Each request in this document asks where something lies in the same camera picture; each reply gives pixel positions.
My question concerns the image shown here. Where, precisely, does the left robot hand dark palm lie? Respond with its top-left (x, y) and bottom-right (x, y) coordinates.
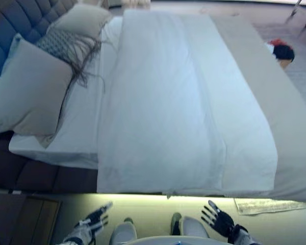
top-left (80, 201), bottom-right (114, 232)

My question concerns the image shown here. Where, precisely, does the right robot hand dark palm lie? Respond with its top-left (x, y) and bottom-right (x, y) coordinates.
top-left (200, 200), bottom-right (237, 239)

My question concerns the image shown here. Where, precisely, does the white duvet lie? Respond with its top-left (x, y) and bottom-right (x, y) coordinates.
top-left (96, 9), bottom-right (279, 199)

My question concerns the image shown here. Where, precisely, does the brown upholstered bed base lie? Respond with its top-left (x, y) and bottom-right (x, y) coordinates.
top-left (0, 132), bottom-right (99, 195)

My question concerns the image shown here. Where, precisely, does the beige bed runner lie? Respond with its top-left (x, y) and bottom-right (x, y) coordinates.
top-left (211, 14), bottom-right (306, 205)

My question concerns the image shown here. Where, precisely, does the wooden nightstand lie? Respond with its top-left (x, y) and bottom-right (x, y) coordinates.
top-left (0, 189), bottom-right (64, 245)

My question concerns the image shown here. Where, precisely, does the large beige pillow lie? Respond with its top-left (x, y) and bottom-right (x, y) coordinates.
top-left (0, 34), bottom-right (75, 149)

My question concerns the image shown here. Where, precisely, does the patterned cushion with dark fringe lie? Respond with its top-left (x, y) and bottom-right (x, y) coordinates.
top-left (36, 27), bottom-right (107, 93)

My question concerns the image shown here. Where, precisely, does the small beige pillow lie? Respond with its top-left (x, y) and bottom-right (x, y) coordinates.
top-left (46, 3), bottom-right (112, 37)

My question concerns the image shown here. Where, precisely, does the tufted upholstered headboard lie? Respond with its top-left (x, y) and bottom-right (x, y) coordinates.
top-left (0, 0), bottom-right (85, 90)

